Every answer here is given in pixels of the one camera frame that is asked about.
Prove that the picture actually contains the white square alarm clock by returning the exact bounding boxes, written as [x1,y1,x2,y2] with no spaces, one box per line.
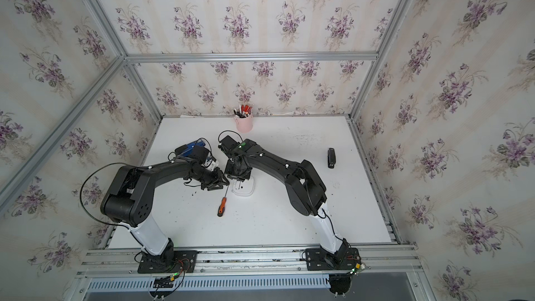
[231,178,255,197]

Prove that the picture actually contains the orange handled screwdriver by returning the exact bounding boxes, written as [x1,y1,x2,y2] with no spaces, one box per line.
[217,185,229,217]

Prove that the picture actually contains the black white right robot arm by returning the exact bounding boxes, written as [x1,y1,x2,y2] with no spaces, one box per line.
[218,136,363,270]

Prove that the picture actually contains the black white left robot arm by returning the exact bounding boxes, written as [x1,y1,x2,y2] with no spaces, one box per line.
[100,158,229,260]

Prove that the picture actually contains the pink pen cup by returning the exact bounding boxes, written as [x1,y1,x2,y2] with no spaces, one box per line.
[234,114,254,134]

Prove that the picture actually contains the blue black stapler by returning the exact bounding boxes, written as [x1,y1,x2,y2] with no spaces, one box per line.
[174,139,206,157]

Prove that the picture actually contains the red and black pens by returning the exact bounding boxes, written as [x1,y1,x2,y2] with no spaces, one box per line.
[234,105,252,118]

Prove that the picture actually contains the small black remote device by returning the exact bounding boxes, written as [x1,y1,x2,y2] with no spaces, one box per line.
[327,148,337,169]

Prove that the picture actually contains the white ventilation grille strip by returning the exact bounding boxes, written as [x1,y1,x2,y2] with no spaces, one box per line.
[87,274,331,293]

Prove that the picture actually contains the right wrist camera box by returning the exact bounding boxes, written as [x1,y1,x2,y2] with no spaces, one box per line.
[218,135,239,158]

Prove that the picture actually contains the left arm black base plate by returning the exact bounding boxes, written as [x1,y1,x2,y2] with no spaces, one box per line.
[137,250,198,274]

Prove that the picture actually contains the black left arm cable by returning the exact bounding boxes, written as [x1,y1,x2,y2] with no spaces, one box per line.
[79,162,130,229]

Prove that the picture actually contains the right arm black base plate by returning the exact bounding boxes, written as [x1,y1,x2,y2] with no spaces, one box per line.
[302,246,364,273]

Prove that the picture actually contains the aluminium front rail frame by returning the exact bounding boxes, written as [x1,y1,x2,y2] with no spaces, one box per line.
[75,244,424,278]

